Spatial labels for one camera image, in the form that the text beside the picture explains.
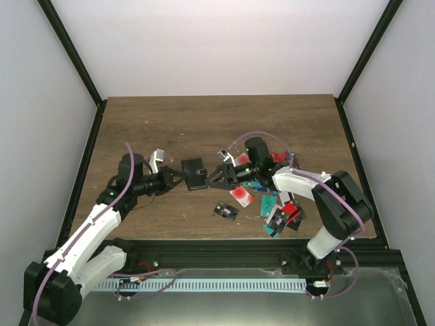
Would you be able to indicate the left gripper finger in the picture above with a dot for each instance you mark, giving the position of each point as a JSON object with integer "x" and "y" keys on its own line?
{"x": 165, "y": 186}
{"x": 173, "y": 174}

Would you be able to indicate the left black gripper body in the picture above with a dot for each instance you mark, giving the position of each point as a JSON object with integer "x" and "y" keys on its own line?
{"x": 143, "y": 187}

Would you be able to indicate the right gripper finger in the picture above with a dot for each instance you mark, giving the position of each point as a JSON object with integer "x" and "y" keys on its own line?
{"x": 219, "y": 176}
{"x": 221, "y": 185}

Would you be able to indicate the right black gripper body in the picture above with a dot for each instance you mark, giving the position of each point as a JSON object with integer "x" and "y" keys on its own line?
{"x": 240, "y": 177}

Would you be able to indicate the black leather card holder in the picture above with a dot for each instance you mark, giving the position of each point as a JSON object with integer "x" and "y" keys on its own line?
{"x": 195, "y": 173}

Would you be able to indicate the white card red circle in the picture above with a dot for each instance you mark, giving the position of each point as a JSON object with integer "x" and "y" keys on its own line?
{"x": 242, "y": 196}

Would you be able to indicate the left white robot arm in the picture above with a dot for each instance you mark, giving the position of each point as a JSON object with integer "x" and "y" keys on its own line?
{"x": 55, "y": 288}

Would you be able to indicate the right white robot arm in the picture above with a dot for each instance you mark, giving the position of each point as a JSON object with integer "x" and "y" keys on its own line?
{"x": 342, "y": 205}

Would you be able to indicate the teal card upper pile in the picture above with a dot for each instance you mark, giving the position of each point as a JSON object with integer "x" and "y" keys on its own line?
{"x": 252, "y": 184}

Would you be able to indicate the black VIP card centre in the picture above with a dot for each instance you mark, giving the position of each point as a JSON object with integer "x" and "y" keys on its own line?
{"x": 226, "y": 211}

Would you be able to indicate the teal VIP card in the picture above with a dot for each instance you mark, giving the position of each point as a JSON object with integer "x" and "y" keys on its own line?
{"x": 267, "y": 204}

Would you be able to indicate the black VIP card right pile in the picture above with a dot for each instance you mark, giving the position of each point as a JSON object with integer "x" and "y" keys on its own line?
{"x": 276, "y": 222}

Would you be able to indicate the red card right pile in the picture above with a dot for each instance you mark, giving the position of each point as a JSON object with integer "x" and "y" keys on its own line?
{"x": 292, "y": 210}

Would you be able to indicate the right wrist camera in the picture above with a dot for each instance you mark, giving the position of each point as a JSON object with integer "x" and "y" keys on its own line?
{"x": 226, "y": 156}

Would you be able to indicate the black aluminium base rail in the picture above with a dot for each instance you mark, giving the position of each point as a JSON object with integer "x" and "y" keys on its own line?
{"x": 290, "y": 256}

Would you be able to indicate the light blue cable duct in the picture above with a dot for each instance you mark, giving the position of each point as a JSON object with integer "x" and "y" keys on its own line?
{"x": 273, "y": 285}

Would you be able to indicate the left black frame post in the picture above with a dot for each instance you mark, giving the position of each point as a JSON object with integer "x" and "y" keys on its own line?
{"x": 61, "y": 32}

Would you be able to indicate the black frame post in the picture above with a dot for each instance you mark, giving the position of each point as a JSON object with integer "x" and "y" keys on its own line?
{"x": 61, "y": 32}
{"x": 376, "y": 36}

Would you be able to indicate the right black frame post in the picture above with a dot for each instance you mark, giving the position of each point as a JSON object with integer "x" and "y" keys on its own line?
{"x": 376, "y": 36}

